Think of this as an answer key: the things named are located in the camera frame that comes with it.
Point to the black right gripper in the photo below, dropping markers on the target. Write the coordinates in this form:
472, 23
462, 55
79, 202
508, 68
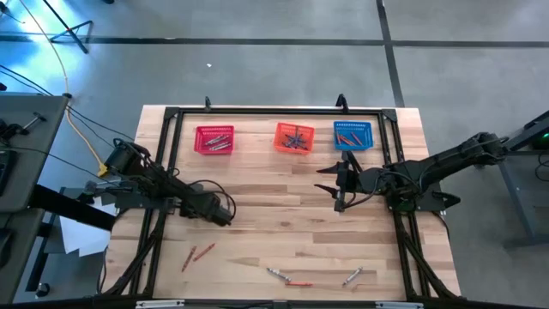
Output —
364, 182

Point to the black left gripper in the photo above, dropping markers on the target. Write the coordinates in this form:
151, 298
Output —
210, 208

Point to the gray crayon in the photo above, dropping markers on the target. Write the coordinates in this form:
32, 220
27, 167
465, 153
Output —
352, 276
219, 143
221, 147
216, 139
278, 274

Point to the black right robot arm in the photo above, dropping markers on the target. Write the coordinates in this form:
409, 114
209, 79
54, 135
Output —
446, 161

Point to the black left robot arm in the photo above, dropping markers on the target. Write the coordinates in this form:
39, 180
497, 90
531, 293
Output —
163, 184

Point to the orange plastic basket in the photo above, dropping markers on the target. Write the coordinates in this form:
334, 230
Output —
309, 148

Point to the blue plastic basket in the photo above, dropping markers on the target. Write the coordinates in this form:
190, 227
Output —
369, 129

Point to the red plastic basket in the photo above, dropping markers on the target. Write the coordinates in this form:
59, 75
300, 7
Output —
199, 131

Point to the black table clamp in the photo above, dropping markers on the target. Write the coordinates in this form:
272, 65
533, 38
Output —
208, 102
342, 101

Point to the white paper sheet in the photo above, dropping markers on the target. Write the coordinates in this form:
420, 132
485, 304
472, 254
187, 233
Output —
81, 234

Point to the black desk beam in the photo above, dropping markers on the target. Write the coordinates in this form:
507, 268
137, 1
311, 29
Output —
73, 208

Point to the gray desk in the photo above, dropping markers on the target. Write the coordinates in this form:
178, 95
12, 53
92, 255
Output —
43, 141

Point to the black caster wheel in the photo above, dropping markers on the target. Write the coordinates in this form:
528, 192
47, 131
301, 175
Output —
42, 289

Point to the gray metal table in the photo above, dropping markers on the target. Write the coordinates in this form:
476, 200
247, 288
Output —
519, 201

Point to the black desk device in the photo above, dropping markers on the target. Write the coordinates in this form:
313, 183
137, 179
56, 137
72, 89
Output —
6, 169

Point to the black tripod stand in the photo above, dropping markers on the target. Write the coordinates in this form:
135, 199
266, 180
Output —
65, 26

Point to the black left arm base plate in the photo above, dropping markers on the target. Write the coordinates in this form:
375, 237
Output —
128, 201

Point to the black aluminium table frame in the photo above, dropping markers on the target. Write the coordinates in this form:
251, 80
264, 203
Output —
279, 111

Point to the silver metal bracket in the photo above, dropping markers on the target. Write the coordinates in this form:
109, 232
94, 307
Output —
399, 305
159, 304

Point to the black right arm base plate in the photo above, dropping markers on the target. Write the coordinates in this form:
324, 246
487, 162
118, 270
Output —
446, 201

